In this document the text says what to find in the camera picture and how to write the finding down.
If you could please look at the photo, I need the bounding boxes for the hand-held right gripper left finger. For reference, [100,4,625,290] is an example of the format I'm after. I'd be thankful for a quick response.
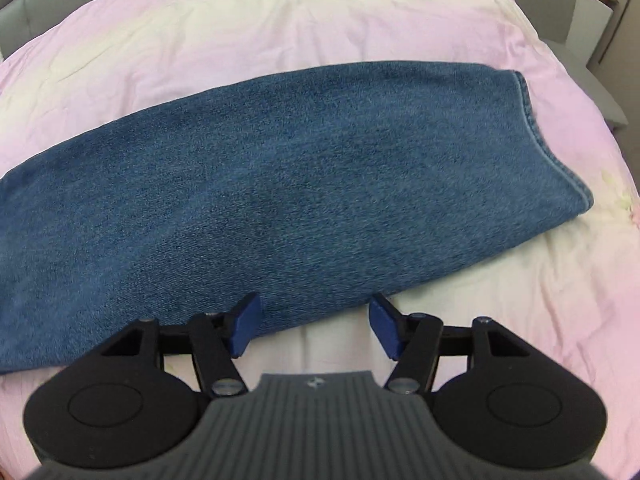
[100,292,263,399]

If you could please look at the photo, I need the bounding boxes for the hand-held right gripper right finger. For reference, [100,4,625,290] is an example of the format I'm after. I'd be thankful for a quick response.
[367,294,539,397]

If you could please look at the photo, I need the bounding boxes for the blue denim pants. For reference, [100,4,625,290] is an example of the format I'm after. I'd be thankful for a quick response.
[0,61,594,377]

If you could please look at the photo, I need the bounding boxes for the pink floral bed sheet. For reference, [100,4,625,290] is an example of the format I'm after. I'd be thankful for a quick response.
[0,0,640,461]

